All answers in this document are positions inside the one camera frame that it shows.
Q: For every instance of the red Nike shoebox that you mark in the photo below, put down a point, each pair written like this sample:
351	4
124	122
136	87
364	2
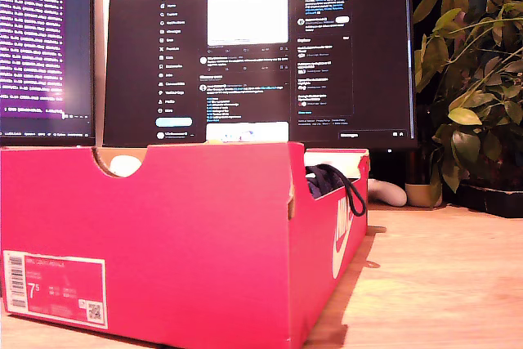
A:
184	242

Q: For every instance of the dark navy shoe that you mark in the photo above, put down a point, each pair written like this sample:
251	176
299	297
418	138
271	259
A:
323	185

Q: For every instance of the wide black Huawei monitor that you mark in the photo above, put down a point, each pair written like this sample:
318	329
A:
253	79

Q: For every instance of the white game controller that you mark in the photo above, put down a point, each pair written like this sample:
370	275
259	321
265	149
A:
390	195

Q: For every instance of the small cream plant pot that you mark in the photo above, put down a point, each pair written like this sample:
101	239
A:
418	195

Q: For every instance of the green leafy houseplant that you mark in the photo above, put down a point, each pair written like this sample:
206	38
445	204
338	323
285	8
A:
466	116

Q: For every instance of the black rectangular planter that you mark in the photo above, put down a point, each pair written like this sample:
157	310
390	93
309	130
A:
494	202

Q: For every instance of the computer monitor with purple terminal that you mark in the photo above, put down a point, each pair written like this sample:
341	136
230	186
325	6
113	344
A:
41	38

